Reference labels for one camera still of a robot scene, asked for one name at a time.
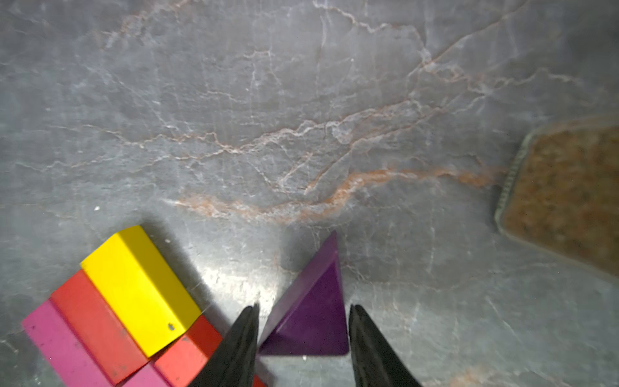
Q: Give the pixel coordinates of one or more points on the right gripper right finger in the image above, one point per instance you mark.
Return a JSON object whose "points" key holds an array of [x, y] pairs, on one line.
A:
{"points": [[374, 361]]}

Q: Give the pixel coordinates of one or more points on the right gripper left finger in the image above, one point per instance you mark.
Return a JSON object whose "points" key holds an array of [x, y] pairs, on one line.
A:
{"points": [[233, 362]]}

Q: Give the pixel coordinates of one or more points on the red block front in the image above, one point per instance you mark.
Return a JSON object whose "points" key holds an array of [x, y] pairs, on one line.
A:
{"points": [[184, 359]]}

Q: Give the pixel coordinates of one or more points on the red block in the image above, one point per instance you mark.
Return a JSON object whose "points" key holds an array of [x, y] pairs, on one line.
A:
{"points": [[184, 359], [98, 328]]}

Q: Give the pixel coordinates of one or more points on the purple triangle block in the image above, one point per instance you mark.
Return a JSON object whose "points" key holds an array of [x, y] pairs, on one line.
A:
{"points": [[310, 318]]}

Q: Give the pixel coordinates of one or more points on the yellow block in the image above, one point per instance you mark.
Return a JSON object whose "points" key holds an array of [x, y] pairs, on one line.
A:
{"points": [[140, 287]]}

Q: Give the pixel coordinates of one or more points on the magenta block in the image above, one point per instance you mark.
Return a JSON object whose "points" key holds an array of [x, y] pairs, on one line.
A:
{"points": [[148, 376], [53, 336]]}

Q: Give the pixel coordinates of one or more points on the glass jar tan spice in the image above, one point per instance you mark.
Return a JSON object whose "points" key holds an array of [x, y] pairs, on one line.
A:
{"points": [[561, 193]]}

